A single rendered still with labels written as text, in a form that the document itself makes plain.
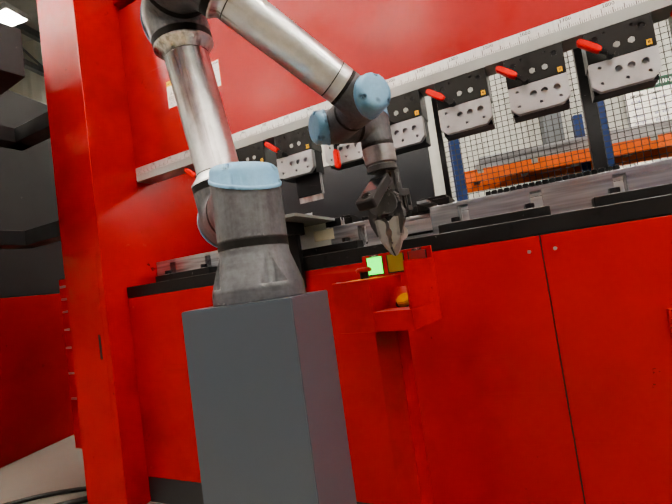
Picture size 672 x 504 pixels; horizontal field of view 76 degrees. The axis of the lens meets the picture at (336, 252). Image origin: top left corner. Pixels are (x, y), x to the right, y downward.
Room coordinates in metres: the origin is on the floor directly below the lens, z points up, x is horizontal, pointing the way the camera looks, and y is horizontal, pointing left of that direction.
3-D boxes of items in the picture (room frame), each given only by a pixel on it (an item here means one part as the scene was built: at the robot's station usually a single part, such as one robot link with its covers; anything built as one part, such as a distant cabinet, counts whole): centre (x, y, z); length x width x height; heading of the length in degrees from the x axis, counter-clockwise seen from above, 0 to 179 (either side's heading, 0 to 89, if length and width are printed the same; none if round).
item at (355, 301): (1.04, -0.11, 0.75); 0.20 x 0.16 x 0.18; 55
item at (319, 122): (0.92, -0.05, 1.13); 0.11 x 0.11 x 0.08; 26
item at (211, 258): (1.78, 0.55, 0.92); 0.50 x 0.06 x 0.10; 64
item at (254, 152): (1.64, 0.26, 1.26); 0.15 x 0.09 x 0.17; 64
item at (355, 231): (1.51, 0.01, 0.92); 0.39 x 0.06 x 0.10; 64
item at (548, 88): (1.19, -0.63, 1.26); 0.15 x 0.09 x 0.17; 64
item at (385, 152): (0.99, -0.13, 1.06); 0.08 x 0.08 x 0.05
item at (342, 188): (2.10, 0.04, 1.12); 1.13 x 0.02 x 0.44; 64
